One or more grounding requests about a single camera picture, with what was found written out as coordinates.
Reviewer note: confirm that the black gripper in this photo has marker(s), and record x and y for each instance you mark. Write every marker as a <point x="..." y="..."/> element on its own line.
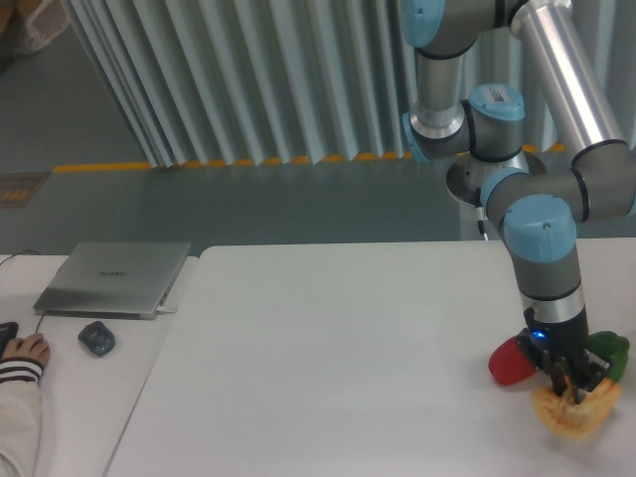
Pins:
<point x="561" y="351"/>

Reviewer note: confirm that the triangular bread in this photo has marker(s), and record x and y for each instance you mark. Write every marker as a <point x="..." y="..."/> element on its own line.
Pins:
<point x="566" y="418"/>

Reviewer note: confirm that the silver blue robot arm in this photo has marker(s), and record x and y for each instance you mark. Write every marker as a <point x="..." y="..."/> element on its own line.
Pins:
<point x="535" y="215"/>

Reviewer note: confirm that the white striped sleeve forearm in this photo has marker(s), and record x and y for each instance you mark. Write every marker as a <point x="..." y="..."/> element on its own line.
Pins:
<point x="21" y="413"/>

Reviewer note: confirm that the person's hand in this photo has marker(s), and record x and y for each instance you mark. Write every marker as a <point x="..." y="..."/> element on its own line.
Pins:
<point x="33" y="348"/>

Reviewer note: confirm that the green bell pepper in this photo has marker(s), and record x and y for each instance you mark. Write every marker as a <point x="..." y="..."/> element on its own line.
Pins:
<point x="612" y="348"/>

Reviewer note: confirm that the red bell pepper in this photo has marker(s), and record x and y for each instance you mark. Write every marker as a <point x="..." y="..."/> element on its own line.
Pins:
<point x="508" y="365"/>

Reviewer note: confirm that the yellow floor marking tape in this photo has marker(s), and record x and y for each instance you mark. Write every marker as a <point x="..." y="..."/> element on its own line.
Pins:
<point x="246" y="162"/>

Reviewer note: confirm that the dark grey small device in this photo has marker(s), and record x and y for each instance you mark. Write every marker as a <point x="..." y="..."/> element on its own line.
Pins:
<point x="97" y="339"/>

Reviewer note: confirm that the white corrugated partition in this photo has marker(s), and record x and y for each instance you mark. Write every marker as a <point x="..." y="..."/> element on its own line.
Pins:
<point x="257" y="81"/>

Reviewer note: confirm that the silver closed laptop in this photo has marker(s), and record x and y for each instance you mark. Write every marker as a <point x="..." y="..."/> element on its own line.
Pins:
<point x="114" y="279"/>

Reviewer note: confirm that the black phone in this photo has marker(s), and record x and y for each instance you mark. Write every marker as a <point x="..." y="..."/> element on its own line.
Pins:
<point x="9" y="333"/>

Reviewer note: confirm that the floor sign sticker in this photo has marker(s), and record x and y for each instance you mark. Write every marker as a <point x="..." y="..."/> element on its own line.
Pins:
<point x="18" y="189"/>

